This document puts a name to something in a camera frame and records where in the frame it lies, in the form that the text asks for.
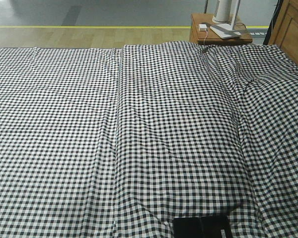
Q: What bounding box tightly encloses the black foldable smartphone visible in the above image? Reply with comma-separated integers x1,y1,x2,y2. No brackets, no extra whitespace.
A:
173,216,232,238

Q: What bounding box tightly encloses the black white checkered bedsheet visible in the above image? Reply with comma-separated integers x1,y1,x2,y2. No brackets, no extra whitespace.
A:
0,42,298,238

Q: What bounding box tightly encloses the wooden nightstand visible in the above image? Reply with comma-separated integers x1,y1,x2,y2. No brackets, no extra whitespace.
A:
189,13,253,46

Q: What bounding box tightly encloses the white charger adapter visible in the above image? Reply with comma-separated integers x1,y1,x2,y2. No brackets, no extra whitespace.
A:
198,24,208,32

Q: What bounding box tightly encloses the wooden headboard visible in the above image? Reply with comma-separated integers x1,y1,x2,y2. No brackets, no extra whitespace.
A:
269,0,298,65

